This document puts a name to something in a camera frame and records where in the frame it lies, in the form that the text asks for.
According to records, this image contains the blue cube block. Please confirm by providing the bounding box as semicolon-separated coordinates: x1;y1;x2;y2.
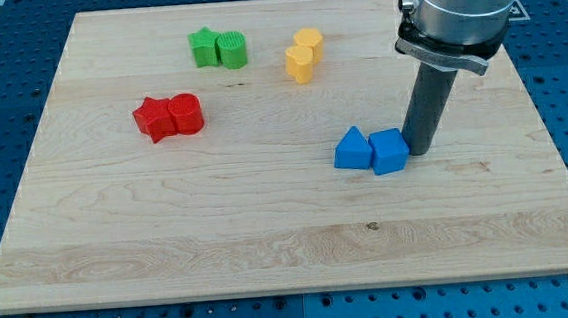
368;128;409;176

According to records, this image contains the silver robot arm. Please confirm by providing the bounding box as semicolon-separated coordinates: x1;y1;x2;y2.
395;0;515;75

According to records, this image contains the yellow heart block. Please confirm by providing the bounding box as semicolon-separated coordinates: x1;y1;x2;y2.
285;45;314;84

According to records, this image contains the red cylinder block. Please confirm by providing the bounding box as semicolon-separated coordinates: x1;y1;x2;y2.
167;93;204;135

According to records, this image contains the red star block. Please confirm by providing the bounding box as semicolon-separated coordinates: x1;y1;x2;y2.
132;96;177;143

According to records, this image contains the green star block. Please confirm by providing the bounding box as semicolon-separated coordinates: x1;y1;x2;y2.
187;26;219;68

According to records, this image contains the green cylinder block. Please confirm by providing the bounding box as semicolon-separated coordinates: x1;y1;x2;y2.
217;31;247;70

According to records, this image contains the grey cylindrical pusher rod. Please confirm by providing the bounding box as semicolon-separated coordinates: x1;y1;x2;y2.
401;63;457;156

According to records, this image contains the yellow hexagon block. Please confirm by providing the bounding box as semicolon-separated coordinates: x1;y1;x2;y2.
293;27;324;64

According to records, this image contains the blue triangular block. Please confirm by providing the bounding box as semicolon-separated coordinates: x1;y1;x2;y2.
333;126;373;170

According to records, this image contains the light wooden board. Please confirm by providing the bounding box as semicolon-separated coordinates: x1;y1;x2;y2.
0;0;568;315

